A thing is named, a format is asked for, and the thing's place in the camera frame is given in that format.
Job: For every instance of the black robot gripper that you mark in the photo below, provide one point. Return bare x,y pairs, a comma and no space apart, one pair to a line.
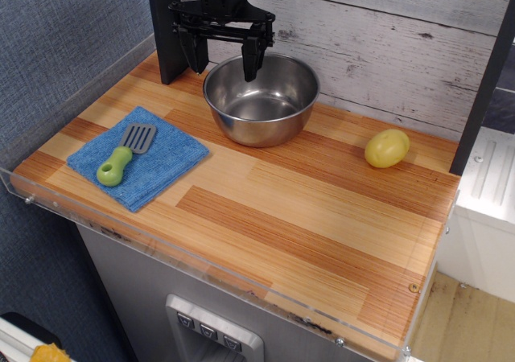
234,21

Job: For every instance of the yellow tape piece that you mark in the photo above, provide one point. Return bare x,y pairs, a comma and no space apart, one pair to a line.
49,353

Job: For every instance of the stainless steel bowl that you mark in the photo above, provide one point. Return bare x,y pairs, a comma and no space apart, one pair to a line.
267,111

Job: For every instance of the blue folded cloth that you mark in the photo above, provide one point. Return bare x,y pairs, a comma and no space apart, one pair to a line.
172,154

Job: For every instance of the green handled grey spatula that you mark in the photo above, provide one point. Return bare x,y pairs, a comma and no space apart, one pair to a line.
136,139

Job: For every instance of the clear acrylic table guard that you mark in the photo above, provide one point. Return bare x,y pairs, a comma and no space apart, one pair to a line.
46,81

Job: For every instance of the silver water dispenser panel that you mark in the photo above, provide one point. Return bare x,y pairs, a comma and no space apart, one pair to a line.
201,335

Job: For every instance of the yellow toy potato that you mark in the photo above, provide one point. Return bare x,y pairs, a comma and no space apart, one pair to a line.
387,148

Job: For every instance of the white ridged side unit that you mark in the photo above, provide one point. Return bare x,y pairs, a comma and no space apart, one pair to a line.
477,246

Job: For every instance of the dark grey vertical post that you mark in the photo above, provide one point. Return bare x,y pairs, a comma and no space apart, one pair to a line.
172,61

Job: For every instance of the grey toy fridge cabinet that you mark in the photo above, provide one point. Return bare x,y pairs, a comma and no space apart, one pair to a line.
138,283

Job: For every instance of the dark right frame post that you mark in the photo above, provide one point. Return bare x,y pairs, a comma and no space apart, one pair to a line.
492,73

